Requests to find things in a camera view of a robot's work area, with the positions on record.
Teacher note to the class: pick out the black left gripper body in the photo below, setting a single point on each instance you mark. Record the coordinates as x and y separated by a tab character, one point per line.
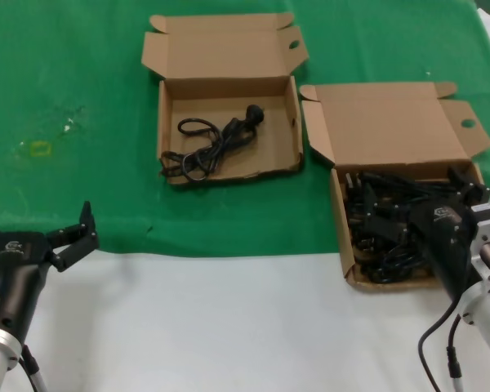
20	265

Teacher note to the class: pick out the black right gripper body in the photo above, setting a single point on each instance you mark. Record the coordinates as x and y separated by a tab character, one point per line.
445	237

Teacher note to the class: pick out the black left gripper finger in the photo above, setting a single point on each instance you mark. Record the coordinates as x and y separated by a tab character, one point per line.
75	245

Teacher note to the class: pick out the green table cloth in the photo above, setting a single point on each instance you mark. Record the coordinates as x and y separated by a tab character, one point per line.
85	81

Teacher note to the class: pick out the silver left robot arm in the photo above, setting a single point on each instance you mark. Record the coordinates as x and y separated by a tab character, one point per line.
0	359

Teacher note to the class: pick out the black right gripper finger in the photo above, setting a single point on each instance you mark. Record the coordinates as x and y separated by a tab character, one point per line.
471	192
386	222

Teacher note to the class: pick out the torn-edged brown cardboard box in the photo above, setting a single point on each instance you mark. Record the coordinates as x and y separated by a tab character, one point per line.
228	57

